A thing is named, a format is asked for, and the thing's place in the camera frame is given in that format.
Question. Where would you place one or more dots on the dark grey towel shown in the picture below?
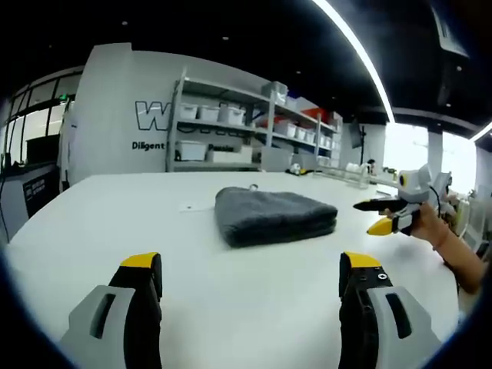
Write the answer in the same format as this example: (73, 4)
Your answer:
(269, 213)

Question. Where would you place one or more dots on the person's right hand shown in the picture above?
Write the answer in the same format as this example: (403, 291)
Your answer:
(428, 225)

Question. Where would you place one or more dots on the clear rack on table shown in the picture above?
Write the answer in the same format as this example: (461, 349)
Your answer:
(342, 175)

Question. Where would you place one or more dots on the black monitor on stand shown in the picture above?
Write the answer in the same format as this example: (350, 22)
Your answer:
(356, 134)

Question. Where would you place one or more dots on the small yellow white device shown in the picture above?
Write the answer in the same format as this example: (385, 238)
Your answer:
(298, 169)

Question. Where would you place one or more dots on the grey metal shelving unit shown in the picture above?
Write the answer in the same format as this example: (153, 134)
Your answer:
(269, 115)

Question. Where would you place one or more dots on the long ceiling light strip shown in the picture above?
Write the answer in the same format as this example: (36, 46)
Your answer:
(361, 50)

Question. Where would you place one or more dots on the black cabinet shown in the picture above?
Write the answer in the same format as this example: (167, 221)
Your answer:
(27, 192)

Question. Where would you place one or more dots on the group of white storage bins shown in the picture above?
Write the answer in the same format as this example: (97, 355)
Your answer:
(215, 113)

